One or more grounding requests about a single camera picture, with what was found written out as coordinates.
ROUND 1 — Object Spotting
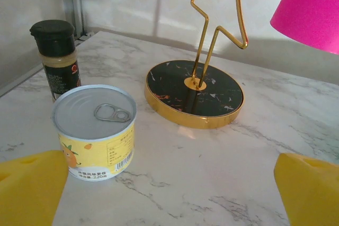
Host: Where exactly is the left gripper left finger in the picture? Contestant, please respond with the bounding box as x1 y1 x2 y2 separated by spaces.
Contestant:
0 149 70 226

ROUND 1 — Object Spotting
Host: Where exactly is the pink wine glass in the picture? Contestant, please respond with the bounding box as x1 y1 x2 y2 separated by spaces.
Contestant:
270 0 339 55

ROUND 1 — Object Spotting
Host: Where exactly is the gold wire glass stand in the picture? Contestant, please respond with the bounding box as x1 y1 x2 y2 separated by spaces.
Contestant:
144 0 273 130

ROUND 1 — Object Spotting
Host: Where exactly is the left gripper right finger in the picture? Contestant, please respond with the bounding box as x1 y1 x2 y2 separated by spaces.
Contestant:
273 152 339 226

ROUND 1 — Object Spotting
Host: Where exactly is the aluminium side rail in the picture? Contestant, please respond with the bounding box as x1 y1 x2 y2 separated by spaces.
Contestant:
0 63 46 98

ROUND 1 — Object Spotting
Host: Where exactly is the black-capped spice bottle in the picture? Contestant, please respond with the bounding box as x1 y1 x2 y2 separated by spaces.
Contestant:
29 19 82 104

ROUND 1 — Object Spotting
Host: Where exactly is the yellow-label pull-tab can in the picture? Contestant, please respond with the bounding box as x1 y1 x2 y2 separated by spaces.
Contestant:
51 84 138 182

